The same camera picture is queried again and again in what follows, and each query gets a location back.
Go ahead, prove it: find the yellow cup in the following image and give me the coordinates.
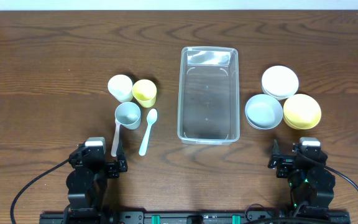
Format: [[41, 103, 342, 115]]
[[132, 79, 157, 108]]

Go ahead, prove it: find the white plastic fork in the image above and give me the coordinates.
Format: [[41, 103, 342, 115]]
[[111, 119, 121, 157]]

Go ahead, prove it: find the white cup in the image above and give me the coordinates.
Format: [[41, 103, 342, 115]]
[[108, 74, 133, 103]]

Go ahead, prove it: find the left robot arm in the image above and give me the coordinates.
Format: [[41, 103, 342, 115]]
[[62, 137, 128, 223]]

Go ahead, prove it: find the left black cable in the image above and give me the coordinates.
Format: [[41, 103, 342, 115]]
[[9, 158, 71, 224]]

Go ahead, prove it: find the clear plastic container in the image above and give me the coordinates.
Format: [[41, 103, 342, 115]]
[[177, 46, 241, 145]]

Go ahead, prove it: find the black mounting rail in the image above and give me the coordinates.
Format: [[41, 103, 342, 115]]
[[39, 210, 351, 224]]

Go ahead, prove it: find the white bowl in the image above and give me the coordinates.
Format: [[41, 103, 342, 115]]
[[261, 65, 300, 100]]

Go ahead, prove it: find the yellow bowl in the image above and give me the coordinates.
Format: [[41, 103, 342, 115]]
[[283, 94, 322, 129]]

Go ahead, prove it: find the grey bowl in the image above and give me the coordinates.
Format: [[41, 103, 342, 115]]
[[244, 94, 283, 130]]

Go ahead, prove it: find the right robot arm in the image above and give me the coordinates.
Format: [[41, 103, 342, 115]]
[[267, 137, 336, 219]]

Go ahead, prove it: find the grey cup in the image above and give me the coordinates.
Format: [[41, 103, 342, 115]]
[[114, 102, 141, 129]]

